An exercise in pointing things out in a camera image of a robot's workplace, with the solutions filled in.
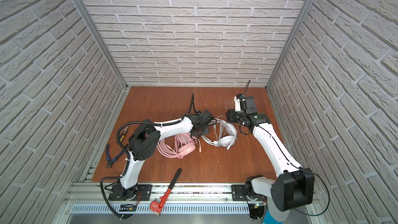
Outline blue black pliers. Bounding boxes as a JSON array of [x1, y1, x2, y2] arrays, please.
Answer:
[[105, 144, 125, 169]]

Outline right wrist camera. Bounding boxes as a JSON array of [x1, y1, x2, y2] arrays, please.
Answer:
[[234, 93, 244, 112]]

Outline black corrugated cable conduit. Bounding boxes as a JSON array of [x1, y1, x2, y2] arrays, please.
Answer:
[[99, 92, 200, 220]]

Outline pink headphones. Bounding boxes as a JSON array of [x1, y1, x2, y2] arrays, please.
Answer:
[[157, 133, 202, 159]]

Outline white headphones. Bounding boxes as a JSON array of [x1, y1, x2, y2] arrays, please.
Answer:
[[202, 115, 237, 150]]

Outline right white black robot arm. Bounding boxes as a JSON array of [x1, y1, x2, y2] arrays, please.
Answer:
[[226, 94, 315, 212]]

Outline grey gloved hand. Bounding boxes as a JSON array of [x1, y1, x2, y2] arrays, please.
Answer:
[[263, 198, 290, 224]]

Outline red black pipe wrench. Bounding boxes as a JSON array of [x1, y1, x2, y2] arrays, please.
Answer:
[[150, 168, 182, 215]]

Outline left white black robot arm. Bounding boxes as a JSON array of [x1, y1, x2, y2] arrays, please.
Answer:
[[100, 110, 214, 201]]

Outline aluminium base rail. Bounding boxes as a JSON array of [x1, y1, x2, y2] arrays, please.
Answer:
[[63, 183, 267, 215]]

